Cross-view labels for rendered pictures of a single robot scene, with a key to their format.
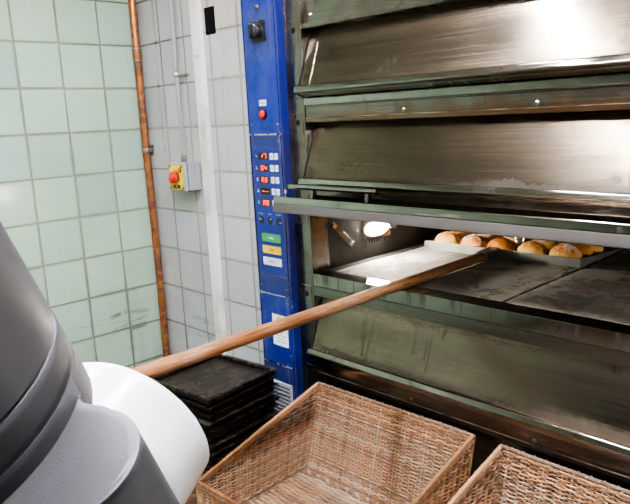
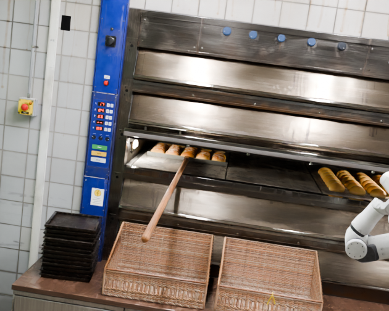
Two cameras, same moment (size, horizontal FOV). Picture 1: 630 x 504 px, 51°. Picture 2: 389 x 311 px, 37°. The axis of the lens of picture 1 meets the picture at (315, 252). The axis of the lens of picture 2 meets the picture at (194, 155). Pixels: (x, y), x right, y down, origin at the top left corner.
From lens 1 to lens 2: 2.20 m
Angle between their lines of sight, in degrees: 42
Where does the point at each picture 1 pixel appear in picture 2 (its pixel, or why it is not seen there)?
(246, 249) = (71, 152)
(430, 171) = (205, 124)
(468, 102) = (226, 99)
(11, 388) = not seen: outside the picture
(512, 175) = (242, 129)
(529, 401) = (239, 217)
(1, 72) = not seen: outside the picture
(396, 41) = (192, 66)
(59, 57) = not seen: outside the picture
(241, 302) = (60, 182)
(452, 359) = (203, 204)
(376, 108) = (178, 92)
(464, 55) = (228, 80)
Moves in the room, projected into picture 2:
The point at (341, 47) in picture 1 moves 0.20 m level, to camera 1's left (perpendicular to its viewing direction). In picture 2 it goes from (160, 60) to (132, 57)
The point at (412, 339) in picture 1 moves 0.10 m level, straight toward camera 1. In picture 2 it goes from (181, 197) to (190, 201)
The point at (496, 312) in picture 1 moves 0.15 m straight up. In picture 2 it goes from (228, 182) to (231, 158)
